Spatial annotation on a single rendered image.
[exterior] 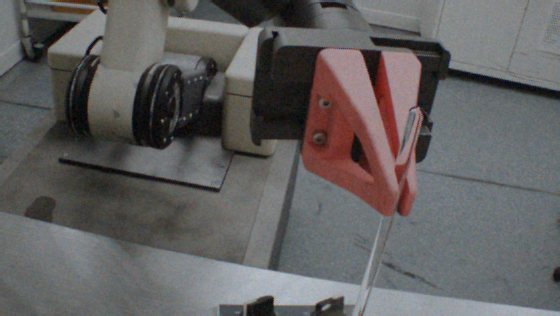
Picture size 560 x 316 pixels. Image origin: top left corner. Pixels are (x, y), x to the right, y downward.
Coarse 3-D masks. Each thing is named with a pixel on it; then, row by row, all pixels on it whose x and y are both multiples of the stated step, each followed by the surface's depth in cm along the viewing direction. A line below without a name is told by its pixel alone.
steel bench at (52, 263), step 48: (0, 240) 53; (48, 240) 54; (96, 240) 55; (0, 288) 48; (48, 288) 49; (96, 288) 50; (144, 288) 50; (192, 288) 51; (240, 288) 52; (288, 288) 53; (336, 288) 53; (384, 288) 54
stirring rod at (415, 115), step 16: (416, 112) 21; (416, 128) 22; (400, 144) 22; (400, 160) 23; (400, 176) 23; (400, 192) 23; (384, 224) 24; (384, 240) 25; (368, 272) 26; (368, 288) 27
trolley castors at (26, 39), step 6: (186, 18) 271; (24, 36) 238; (30, 36) 238; (24, 42) 237; (30, 42) 235; (36, 42) 238; (24, 48) 240; (30, 48) 237; (36, 48) 237; (30, 54) 239; (36, 54) 238; (30, 60) 242; (36, 60) 240
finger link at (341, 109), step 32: (320, 64) 26; (352, 64) 26; (320, 96) 27; (352, 96) 25; (320, 128) 29; (352, 128) 25; (320, 160) 28; (352, 160) 31; (384, 160) 23; (416, 160) 31; (352, 192) 26; (384, 192) 23
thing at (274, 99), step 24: (288, 24) 34; (312, 24) 32; (336, 24) 31; (360, 24) 31; (264, 48) 28; (408, 48) 29; (432, 48) 30; (264, 72) 29; (432, 72) 30; (264, 96) 30; (288, 96) 30; (432, 96) 31; (264, 120) 30; (288, 120) 31; (432, 120) 32
